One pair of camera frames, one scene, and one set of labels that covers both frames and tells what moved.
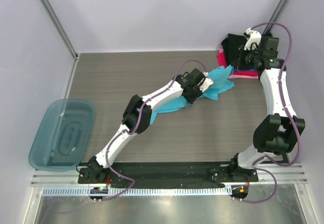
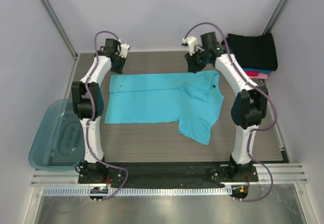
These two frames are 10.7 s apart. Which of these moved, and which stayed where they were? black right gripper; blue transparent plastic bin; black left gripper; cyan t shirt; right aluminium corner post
Moved: black right gripper; cyan t shirt; black left gripper
Stayed: right aluminium corner post; blue transparent plastic bin
